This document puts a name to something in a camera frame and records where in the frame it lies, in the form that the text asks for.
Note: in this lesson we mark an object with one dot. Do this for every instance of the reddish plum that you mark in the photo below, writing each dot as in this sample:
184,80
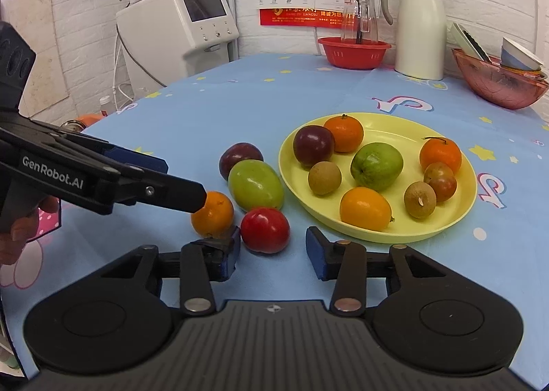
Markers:
441,183

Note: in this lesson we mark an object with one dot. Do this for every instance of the marble board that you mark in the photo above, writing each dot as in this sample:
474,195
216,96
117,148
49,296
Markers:
36,52

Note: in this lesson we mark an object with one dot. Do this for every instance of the red plastic basket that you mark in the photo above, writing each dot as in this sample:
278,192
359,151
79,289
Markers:
354,54

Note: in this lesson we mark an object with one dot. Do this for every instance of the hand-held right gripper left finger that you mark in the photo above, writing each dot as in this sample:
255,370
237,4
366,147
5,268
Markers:
227,254

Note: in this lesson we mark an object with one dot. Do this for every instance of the orange kumquat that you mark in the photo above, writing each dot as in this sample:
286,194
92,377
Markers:
366,208
214,219

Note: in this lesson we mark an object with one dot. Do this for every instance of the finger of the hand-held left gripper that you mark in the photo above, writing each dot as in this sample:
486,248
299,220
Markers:
137,160
180,197

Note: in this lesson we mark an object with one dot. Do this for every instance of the white machine with screen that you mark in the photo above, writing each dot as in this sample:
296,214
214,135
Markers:
171,43

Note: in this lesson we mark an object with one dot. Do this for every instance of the stack of small bowls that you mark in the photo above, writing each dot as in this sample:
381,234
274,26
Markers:
519,56

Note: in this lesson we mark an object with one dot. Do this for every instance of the clear glass cup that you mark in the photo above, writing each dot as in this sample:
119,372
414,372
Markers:
349,18
371,22

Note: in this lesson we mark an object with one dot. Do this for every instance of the green mango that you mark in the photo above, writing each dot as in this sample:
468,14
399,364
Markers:
255,184

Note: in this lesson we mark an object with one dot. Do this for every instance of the yellow plastic plate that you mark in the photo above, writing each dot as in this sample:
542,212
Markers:
459,211

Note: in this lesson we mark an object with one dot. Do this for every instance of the white thermos jug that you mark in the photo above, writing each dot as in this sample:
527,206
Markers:
420,31

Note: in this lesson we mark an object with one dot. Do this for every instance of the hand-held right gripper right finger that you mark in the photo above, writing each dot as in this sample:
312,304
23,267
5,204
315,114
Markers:
316,254

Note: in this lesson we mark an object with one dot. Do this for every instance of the brown longan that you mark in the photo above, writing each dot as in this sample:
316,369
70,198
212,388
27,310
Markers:
420,199

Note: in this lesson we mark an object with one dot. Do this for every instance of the pink printed cloth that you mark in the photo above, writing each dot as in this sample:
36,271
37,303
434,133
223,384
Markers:
49,224

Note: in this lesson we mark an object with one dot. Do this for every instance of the orange tangerine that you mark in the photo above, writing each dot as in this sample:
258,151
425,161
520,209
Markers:
345,133
440,153

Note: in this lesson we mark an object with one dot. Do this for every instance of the pale green dish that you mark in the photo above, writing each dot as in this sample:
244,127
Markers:
467,41

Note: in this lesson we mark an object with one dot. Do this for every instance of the small brown kiwi fruit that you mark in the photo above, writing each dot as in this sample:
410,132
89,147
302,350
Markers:
324,178

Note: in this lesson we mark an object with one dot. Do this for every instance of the red cherry tomato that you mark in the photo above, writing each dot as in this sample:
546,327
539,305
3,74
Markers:
264,230

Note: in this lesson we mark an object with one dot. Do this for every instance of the dark plum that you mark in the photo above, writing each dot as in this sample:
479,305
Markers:
313,145
238,155

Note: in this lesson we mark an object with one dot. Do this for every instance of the person's left hand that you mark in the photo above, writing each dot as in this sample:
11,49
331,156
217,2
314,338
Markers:
23,232

